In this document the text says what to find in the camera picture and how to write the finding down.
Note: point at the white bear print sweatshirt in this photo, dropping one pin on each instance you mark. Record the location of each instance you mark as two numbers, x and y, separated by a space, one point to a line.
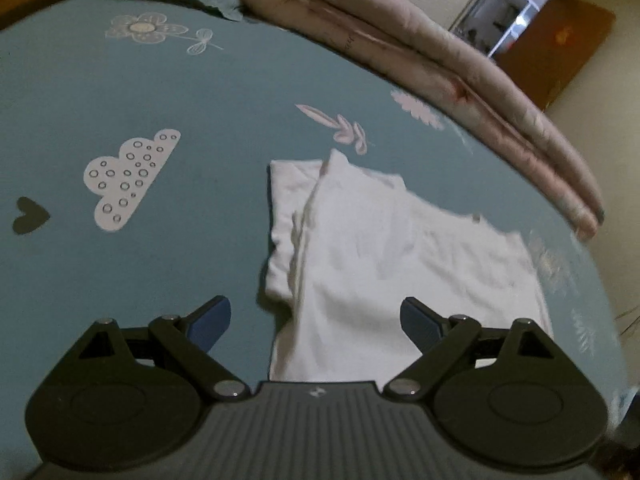
390 270

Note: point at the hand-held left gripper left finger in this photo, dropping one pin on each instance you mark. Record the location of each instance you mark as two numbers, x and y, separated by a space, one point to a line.
210 324

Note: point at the wooden door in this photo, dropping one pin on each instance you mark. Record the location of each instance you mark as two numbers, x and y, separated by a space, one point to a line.
555 50

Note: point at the pink floral quilt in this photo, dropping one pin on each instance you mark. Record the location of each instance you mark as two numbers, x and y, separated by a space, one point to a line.
425 60

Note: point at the doorway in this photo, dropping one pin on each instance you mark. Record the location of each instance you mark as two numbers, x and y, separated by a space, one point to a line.
505 10

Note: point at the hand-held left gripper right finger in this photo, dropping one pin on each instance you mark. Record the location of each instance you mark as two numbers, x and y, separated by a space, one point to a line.
420 324

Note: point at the bed with teal floral sheet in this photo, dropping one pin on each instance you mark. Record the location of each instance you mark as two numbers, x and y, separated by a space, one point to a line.
150 185

